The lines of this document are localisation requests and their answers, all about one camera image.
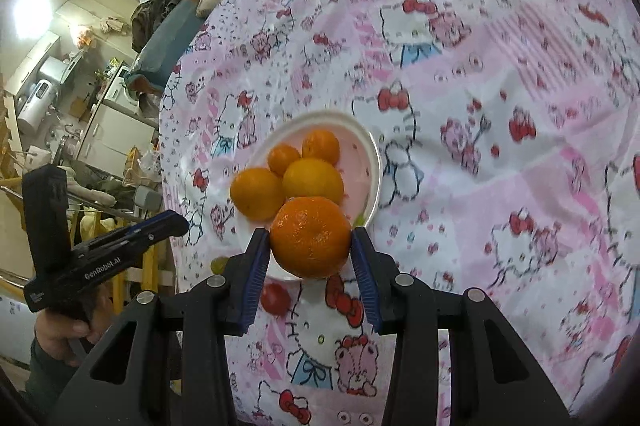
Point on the small oval orange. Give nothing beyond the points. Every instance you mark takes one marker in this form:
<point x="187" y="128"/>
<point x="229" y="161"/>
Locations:
<point x="283" y="160"/>

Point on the pink ceramic plate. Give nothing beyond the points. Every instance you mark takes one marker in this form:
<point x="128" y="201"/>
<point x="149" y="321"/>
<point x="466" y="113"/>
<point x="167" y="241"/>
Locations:
<point x="357" y="166"/>

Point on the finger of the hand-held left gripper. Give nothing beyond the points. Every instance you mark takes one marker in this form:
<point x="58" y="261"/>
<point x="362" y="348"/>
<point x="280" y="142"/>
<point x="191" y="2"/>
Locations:
<point x="115" y="246"/>
<point x="165" y="223"/>

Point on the white kitchen cabinets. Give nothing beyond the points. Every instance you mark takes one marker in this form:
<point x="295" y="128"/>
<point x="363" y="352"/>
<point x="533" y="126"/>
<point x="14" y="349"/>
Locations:
<point x="115" y="136"/>

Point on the pink cartoon printed blanket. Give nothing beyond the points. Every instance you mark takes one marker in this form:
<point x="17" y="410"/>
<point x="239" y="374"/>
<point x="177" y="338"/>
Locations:
<point x="500" y="106"/>

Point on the person's left hand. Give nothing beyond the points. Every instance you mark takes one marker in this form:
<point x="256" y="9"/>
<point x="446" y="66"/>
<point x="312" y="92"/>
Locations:
<point x="60" y="336"/>

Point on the pile of clothes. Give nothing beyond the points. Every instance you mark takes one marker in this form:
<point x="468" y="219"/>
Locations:
<point x="165" y="1"/>

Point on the grey box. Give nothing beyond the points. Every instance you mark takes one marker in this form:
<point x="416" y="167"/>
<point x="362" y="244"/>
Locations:
<point x="147" y="199"/>

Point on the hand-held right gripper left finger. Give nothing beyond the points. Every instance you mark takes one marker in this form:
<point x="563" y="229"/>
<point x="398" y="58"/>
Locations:
<point x="255" y="278"/>

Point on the yellow wooden stool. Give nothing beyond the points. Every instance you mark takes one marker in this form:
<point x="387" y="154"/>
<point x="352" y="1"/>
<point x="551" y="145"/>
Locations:
<point x="132" y="266"/>

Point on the small round orange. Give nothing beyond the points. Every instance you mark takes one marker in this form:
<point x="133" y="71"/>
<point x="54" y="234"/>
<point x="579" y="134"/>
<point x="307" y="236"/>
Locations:
<point x="321" y="145"/>

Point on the deep orange mandarin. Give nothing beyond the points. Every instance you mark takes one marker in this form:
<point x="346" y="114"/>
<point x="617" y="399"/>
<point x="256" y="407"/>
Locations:
<point x="310" y="236"/>

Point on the red cherry tomato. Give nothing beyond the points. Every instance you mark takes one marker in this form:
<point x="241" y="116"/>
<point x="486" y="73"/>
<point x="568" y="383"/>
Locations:
<point x="275" y="299"/>

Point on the white washing machine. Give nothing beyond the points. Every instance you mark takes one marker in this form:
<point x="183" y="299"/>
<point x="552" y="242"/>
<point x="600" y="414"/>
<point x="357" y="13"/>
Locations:
<point x="122" y="89"/>

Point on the person's left forearm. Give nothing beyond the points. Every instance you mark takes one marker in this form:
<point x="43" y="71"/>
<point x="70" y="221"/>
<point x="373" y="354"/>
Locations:
<point x="40" y="381"/>

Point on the white water heater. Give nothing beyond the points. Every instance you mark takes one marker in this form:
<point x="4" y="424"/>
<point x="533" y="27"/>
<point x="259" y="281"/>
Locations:
<point x="35" y="106"/>

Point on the large yellow-orange orange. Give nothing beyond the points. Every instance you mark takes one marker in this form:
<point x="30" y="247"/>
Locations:
<point x="313" y="181"/>

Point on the medium orange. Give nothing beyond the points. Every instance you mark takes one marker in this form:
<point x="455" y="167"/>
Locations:
<point x="256" y="194"/>

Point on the white plastic bag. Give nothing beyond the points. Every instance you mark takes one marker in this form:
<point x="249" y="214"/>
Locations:
<point x="150" y="164"/>

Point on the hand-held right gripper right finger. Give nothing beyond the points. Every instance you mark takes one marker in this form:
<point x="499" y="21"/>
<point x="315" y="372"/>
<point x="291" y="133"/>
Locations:
<point x="367" y="288"/>

